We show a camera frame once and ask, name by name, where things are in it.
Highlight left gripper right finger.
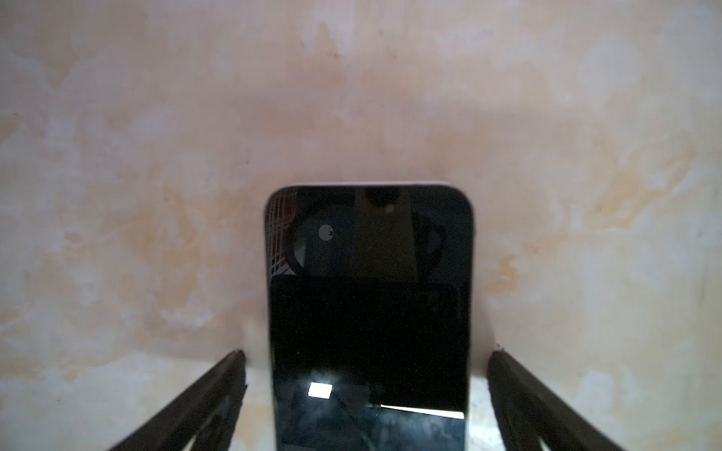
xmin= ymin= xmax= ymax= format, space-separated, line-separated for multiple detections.
xmin=487 ymin=350 xmax=622 ymax=451

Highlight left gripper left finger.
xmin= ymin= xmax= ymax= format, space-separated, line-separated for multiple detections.
xmin=113 ymin=350 xmax=247 ymax=451

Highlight black phone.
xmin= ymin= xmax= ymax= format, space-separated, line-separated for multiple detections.
xmin=264 ymin=183 xmax=474 ymax=450

